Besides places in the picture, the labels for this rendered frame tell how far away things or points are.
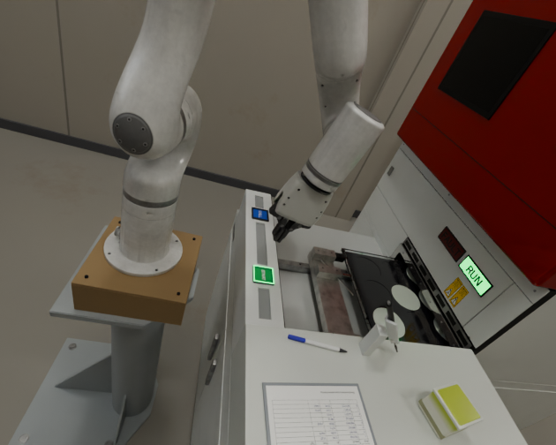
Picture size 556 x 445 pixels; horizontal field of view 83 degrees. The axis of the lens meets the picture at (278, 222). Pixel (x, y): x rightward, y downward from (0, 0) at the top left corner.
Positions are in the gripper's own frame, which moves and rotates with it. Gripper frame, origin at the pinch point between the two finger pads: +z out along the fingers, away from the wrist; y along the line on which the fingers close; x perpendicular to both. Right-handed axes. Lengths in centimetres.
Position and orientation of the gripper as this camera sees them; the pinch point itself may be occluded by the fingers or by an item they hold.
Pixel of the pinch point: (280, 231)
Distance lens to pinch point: 72.7
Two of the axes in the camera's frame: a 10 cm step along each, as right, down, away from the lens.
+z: -5.0, 7.0, 5.2
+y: -8.6, -3.4, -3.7
